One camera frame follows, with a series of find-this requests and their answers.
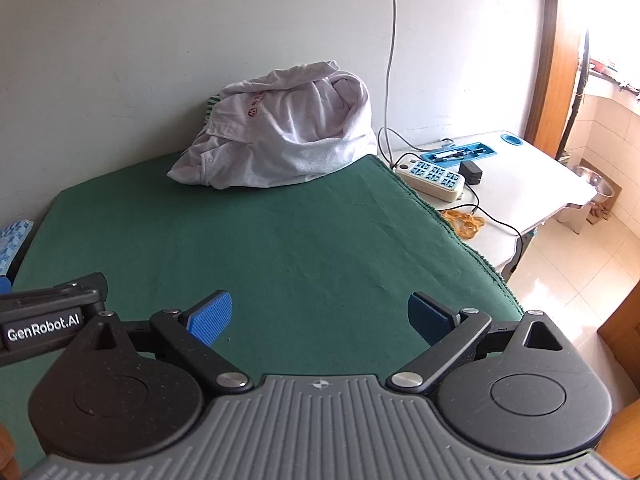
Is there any black power adapter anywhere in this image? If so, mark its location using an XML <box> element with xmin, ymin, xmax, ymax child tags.
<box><xmin>459</xmin><ymin>160</ymin><xmax>484</xmax><ymax>186</ymax></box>

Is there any blue pen tray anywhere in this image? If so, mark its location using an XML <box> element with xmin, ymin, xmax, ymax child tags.
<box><xmin>419</xmin><ymin>142</ymin><xmax>501</xmax><ymax>165</ymax></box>

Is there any wooden door frame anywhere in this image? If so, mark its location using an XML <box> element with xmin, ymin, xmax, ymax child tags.
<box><xmin>522</xmin><ymin>0</ymin><xmax>591</xmax><ymax>153</ymax></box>

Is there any white wall cable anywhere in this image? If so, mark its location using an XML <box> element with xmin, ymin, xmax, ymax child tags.
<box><xmin>383</xmin><ymin>0</ymin><xmax>402</xmax><ymax>161</ymax></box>

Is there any black cable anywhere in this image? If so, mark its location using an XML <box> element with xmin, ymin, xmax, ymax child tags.
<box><xmin>462</xmin><ymin>182</ymin><xmax>524</xmax><ymax>266</ymax></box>

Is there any green blanket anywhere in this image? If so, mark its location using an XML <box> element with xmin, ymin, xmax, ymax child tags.
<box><xmin>7</xmin><ymin>152</ymin><xmax>525</xmax><ymax>466</ymax></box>

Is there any white box with blue print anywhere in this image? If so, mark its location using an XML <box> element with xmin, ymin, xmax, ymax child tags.
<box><xmin>385</xmin><ymin>130</ymin><xmax>598</xmax><ymax>281</ymax></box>

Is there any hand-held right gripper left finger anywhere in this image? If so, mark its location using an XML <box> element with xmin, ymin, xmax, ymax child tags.
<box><xmin>75</xmin><ymin>289</ymin><xmax>252</xmax><ymax>395</ymax></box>

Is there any white power strip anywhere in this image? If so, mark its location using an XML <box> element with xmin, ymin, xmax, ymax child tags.
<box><xmin>395</xmin><ymin>155</ymin><xmax>467</xmax><ymax>204</ymax></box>

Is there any wooden cabinet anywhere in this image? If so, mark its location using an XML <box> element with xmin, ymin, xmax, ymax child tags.
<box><xmin>597</xmin><ymin>290</ymin><xmax>640</xmax><ymax>361</ymax></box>

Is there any white shirt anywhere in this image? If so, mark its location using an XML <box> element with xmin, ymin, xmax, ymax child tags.
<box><xmin>166</xmin><ymin>60</ymin><xmax>378</xmax><ymax>191</ymax></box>

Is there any metal bowl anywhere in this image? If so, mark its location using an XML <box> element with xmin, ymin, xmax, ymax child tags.
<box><xmin>572</xmin><ymin>164</ymin><xmax>616</xmax><ymax>203</ymax></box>

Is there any blue patterned cloth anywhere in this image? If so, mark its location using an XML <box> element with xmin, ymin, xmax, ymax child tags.
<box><xmin>0</xmin><ymin>220</ymin><xmax>33</xmax><ymax>276</ymax></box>

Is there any pile of orange rubber bands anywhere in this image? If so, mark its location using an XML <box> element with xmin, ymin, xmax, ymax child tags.
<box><xmin>442</xmin><ymin>209</ymin><xmax>487</xmax><ymax>238</ymax></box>

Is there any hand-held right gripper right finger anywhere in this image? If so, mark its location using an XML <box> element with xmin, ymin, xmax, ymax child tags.
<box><xmin>389</xmin><ymin>290</ymin><xmax>574</xmax><ymax>396</ymax></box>

